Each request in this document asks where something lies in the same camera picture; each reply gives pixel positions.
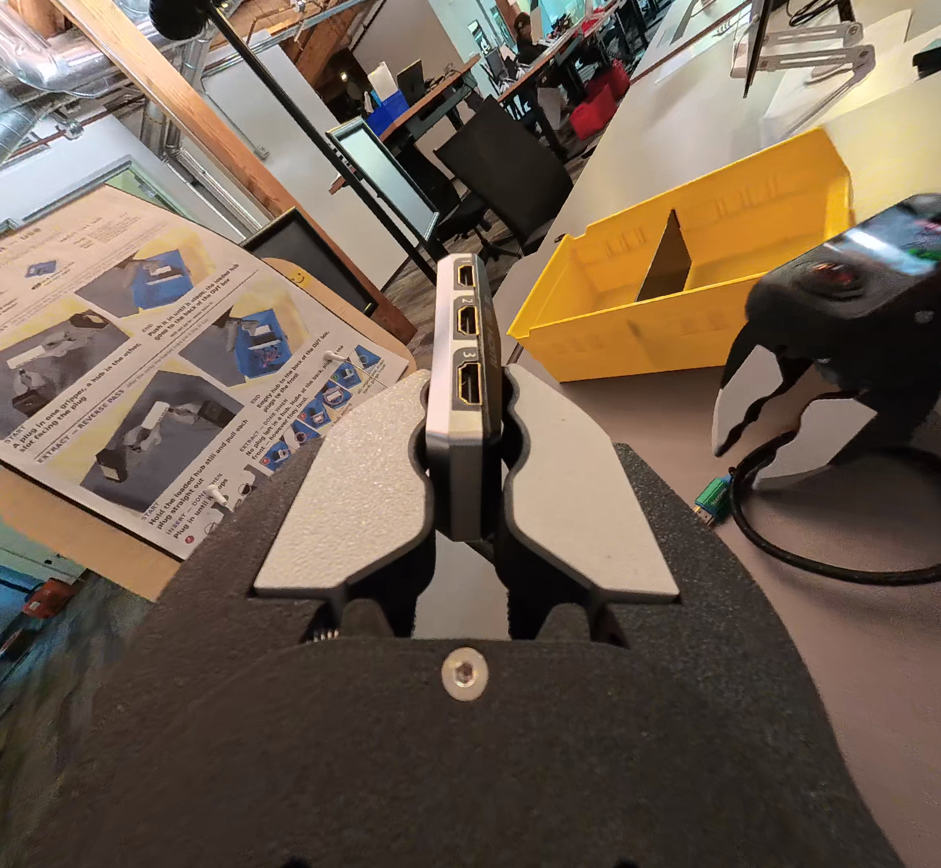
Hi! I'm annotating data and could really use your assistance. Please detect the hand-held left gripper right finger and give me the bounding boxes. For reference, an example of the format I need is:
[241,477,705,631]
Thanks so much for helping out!
[497,364,682,603]

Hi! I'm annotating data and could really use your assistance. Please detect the yellow plastic bin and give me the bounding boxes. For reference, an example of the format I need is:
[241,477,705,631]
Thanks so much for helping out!
[506,128,855,383]

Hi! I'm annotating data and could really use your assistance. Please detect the red plastic crate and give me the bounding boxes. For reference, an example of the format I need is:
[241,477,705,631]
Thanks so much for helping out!
[570,60,633,137]

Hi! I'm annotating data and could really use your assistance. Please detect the printed instruction sheet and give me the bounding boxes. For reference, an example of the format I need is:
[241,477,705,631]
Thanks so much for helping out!
[0,188,411,562]

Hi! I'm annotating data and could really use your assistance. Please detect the silver ventilation duct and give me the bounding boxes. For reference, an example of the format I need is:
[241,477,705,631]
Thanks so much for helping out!
[0,0,324,156]

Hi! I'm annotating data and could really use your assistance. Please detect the silver port hub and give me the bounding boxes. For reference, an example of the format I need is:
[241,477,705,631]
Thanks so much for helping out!
[425,253,510,544]

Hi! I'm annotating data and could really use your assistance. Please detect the braided hdmi cable green plugs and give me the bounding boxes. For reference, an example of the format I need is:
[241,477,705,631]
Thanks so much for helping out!
[692,435,941,587]

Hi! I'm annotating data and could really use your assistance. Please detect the dark bin divider panel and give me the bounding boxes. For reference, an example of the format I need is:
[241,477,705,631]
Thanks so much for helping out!
[634,209,696,300]

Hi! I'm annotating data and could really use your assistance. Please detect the instruction sheet on stand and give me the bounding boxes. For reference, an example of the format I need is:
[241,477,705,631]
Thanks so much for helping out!
[0,257,421,604]

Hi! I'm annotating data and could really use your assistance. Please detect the black tablet on stand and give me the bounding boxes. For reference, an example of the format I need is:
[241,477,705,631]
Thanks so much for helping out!
[742,0,798,99]

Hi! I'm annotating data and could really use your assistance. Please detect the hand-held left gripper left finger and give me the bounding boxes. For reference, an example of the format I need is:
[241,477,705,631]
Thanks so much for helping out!
[253,373,439,599]

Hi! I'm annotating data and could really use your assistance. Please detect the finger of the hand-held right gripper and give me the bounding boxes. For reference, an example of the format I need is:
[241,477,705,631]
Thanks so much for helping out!
[712,322,804,462]
[753,391,885,491]

